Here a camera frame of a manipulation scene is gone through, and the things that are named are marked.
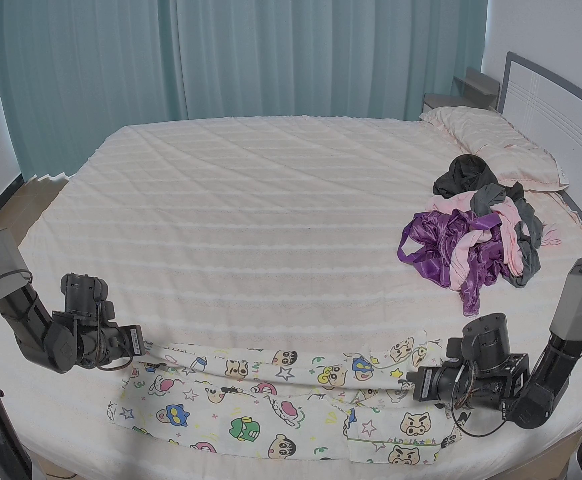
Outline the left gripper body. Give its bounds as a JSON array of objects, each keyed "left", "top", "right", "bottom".
[{"left": 112, "top": 323, "right": 148, "bottom": 365}]

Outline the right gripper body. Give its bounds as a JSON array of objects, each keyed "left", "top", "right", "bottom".
[{"left": 412, "top": 364, "right": 456, "bottom": 402}]

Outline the white printed pyjama top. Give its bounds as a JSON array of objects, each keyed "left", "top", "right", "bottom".
[{"left": 105, "top": 330, "right": 465, "bottom": 469}]

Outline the pile of clothes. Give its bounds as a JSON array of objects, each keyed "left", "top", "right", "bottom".
[{"left": 397, "top": 154, "right": 563, "bottom": 318}]

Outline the bed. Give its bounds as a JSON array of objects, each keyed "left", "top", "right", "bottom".
[{"left": 0, "top": 50, "right": 582, "bottom": 480}]

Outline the cream pillow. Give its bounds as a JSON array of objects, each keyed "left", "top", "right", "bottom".
[{"left": 419, "top": 106, "right": 571, "bottom": 193}]

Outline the grey bedside table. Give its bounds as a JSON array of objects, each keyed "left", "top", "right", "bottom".
[{"left": 422, "top": 66, "right": 502, "bottom": 115}]

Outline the blue-green curtain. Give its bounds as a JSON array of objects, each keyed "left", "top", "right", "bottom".
[{"left": 0, "top": 0, "right": 488, "bottom": 182}]

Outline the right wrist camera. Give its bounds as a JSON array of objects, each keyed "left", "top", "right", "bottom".
[{"left": 445, "top": 337, "right": 467, "bottom": 366}]

